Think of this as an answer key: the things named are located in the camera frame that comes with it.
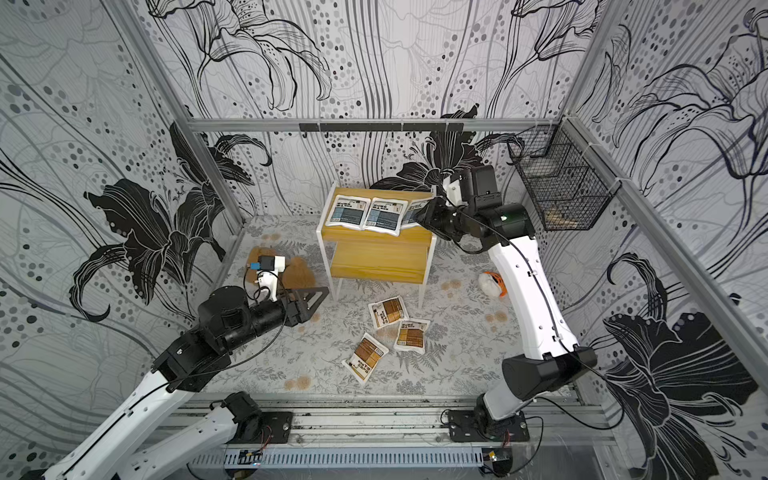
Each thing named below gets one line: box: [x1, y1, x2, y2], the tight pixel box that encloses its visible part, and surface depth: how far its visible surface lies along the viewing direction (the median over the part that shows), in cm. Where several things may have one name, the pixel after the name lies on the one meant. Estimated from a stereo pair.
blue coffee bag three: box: [401, 199, 430, 229], surface depth 76 cm
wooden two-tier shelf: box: [316, 182, 437, 309], surface depth 76 cm
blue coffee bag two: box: [363, 197, 409, 237], surface depth 75 cm
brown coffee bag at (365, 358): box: [341, 332, 389, 384], surface depth 84 cm
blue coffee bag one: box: [325, 195, 371, 230], surface depth 77 cm
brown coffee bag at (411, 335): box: [393, 318, 430, 355], surface depth 88 cm
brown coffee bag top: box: [368, 295, 407, 329], surface depth 93 cm
